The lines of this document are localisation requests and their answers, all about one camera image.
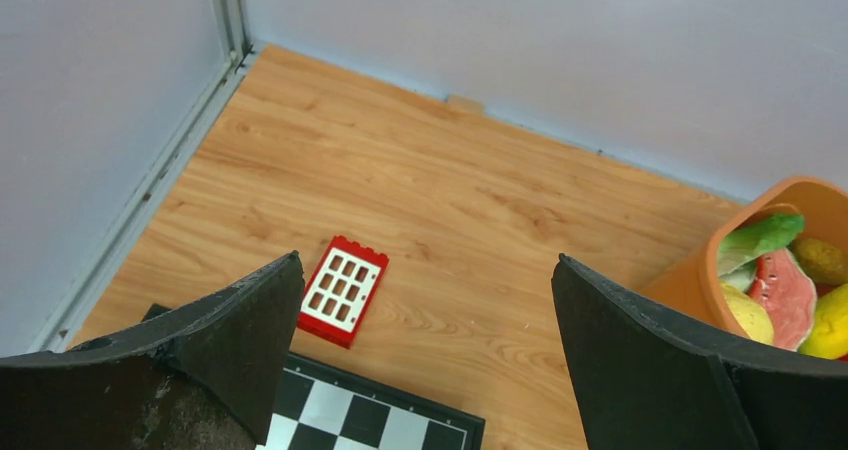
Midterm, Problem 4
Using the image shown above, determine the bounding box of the black white checkerboard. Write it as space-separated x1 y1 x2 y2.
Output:
141 303 486 450

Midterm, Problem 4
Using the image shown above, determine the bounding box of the green toy lettuce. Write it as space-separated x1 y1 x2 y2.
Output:
716 213 805 293

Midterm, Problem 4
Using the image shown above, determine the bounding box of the toy watermelon slice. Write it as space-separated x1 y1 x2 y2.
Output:
748 248 817 351

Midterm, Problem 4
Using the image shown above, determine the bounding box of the red toy window block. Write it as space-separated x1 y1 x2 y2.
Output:
297 235 389 349

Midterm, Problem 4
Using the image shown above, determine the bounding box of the yellow toy corn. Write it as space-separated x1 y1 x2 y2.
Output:
798 284 847 360

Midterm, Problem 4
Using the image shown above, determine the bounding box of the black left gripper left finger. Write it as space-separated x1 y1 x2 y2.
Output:
1 252 304 449

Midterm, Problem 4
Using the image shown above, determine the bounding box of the yellow toy pear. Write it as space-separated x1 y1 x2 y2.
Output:
721 282 774 345

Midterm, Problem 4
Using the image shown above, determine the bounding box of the brown toy potato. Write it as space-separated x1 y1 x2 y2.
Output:
790 238 847 286

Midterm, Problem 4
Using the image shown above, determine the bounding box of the orange plastic basket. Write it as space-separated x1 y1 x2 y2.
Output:
637 176 847 337

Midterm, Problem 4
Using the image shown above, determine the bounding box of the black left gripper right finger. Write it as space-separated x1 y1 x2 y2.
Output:
551 255 847 449

